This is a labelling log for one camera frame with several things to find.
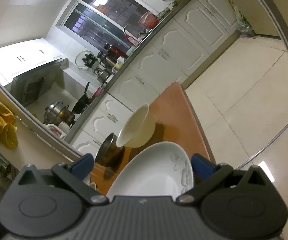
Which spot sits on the kitchen window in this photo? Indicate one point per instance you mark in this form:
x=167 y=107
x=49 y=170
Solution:
x=94 y=23

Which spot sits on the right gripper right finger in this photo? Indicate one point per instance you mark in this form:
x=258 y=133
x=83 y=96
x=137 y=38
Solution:
x=210 y=177

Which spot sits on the bag of green vegetables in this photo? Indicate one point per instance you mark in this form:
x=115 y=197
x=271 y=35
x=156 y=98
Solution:
x=245 y=29

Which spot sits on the black wok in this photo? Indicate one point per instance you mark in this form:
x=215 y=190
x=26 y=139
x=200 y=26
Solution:
x=82 y=103

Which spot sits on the silver range hood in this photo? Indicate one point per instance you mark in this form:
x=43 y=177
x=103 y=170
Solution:
x=28 y=87

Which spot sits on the dark metal bowl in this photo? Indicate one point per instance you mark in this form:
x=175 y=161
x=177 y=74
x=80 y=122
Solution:
x=109 y=153

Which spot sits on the white plate with floral print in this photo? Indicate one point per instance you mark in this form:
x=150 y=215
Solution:
x=162 y=169

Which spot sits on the steel kettle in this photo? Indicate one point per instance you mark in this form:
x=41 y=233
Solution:
x=102 y=74

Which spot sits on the silver thermos jug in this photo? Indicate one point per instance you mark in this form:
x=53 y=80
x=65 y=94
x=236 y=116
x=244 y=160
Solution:
x=105 y=60

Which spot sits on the steel stock pot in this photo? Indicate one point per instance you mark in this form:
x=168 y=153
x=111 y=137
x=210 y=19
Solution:
x=56 y=113

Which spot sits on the red plastic basin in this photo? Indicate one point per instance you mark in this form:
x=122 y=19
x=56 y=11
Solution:
x=148 y=20

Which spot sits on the red detergent bottle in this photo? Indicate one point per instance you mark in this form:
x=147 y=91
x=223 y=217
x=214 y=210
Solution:
x=131 y=40

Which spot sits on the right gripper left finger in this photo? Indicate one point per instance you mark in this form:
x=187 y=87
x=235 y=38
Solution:
x=71 y=176

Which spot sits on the tall cream bowl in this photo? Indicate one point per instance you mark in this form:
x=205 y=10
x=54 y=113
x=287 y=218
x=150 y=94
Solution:
x=139 y=128

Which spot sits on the yellow hanging towel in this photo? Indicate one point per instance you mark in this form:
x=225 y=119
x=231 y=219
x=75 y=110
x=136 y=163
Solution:
x=8 y=128

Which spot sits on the white upper cabinets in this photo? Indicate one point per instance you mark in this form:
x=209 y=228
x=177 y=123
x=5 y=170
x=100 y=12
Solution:
x=21 y=57

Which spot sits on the white lower kitchen cabinets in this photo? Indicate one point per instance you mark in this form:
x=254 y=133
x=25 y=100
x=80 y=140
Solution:
x=179 y=49

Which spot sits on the orange wooden table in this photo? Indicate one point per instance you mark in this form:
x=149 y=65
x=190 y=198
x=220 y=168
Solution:
x=176 y=121

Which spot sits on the red thermos jug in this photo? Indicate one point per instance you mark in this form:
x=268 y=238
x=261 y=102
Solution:
x=114 y=52

